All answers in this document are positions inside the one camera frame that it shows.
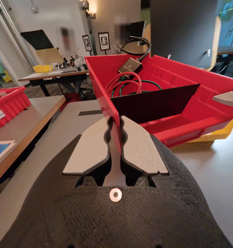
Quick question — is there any black ethernet adapter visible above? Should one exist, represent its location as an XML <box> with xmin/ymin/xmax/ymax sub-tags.
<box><xmin>117</xmin><ymin>57</ymin><xmax>143</xmax><ymax>80</ymax></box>

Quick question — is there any black bin divider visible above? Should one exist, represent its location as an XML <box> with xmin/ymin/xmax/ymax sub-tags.
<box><xmin>110</xmin><ymin>84</ymin><xmax>200</xmax><ymax>124</ymax></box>

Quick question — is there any wood-edged grey table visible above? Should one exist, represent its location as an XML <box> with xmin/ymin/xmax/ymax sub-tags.
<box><xmin>0</xmin><ymin>95</ymin><xmax>66</xmax><ymax>187</ymax></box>

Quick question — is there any black square panel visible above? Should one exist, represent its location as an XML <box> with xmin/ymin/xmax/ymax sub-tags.
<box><xmin>130</xmin><ymin>21</ymin><xmax>146</xmax><ymax>38</ymax></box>

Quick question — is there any green ethernet cable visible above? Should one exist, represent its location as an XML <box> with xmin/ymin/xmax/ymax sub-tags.
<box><xmin>111</xmin><ymin>76</ymin><xmax>163</xmax><ymax>98</ymax></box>

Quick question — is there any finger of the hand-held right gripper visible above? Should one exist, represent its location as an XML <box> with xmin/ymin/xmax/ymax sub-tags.
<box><xmin>213</xmin><ymin>91</ymin><xmax>233</xmax><ymax>109</ymax></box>

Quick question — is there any black cable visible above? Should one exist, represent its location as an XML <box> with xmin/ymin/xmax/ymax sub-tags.
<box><xmin>120</xmin><ymin>36</ymin><xmax>152</xmax><ymax>63</ymax></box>

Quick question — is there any red ethernet cable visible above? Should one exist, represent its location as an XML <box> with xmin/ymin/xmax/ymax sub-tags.
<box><xmin>104</xmin><ymin>73</ymin><xmax>142</xmax><ymax>98</ymax></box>

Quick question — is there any small yellow bin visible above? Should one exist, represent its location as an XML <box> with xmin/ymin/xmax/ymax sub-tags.
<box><xmin>33</xmin><ymin>64</ymin><xmax>53</xmax><ymax>73</ymax></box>

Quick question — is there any white and black equipment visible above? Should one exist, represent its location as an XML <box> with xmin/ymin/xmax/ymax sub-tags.
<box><xmin>62</xmin><ymin>55</ymin><xmax>89</xmax><ymax>71</ymax></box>

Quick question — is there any blue printed paper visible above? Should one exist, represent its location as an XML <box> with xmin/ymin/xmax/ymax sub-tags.
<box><xmin>0</xmin><ymin>140</ymin><xmax>16</xmax><ymax>171</ymax></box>

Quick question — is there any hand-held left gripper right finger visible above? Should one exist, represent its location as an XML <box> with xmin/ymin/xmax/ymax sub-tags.
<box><xmin>120</xmin><ymin>116</ymin><xmax>169</xmax><ymax>174</ymax></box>

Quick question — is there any black and tan reflector panel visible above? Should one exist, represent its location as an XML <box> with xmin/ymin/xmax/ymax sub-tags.
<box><xmin>21</xmin><ymin>30</ymin><xmax>64</xmax><ymax>65</ymax></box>

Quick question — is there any red ribbed bin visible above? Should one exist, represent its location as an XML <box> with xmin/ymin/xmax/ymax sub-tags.
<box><xmin>0</xmin><ymin>87</ymin><xmax>31</xmax><ymax>133</ymax></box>

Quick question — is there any yellow plastic bin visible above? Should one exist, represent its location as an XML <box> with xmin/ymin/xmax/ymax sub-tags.
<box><xmin>188</xmin><ymin>117</ymin><xmax>233</xmax><ymax>143</ymax></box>

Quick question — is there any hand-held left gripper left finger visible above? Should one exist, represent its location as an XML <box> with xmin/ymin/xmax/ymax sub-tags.
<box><xmin>63</xmin><ymin>116</ymin><xmax>111</xmax><ymax>175</ymax></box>

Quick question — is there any wall spotlight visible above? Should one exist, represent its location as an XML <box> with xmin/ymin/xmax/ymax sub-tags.
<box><xmin>81</xmin><ymin>0</ymin><xmax>96</xmax><ymax>20</ymax></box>

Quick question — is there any framed marker sign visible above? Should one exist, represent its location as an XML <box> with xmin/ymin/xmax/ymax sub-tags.
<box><xmin>82</xmin><ymin>35</ymin><xmax>92</xmax><ymax>52</ymax></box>
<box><xmin>98</xmin><ymin>32</ymin><xmax>110</xmax><ymax>51</ymax></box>

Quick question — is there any dark-legged work table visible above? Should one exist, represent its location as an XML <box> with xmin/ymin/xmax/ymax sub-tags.
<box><xmin>18</xmin><ymin>69</ymin><xmax>90</xmax><ymax>97</ymax></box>

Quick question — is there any black wood-edged panel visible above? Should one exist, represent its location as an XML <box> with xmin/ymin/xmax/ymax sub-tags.
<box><xmin>150</xmin><ymin>0</ymin><xmax>223</xmax><ymax>72</ymax></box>

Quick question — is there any black tape strip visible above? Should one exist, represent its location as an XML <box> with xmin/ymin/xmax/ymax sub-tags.
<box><xmin>78</xmin><ymin>110</ymin><xmax>103</xmax><ymax>116</ymax></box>

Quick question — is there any red plastic bin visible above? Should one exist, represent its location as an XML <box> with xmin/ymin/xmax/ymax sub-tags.
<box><xmin>84</xmin><ymin>54</ymin><xmax>233</xmax><ymax>154</ymax></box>

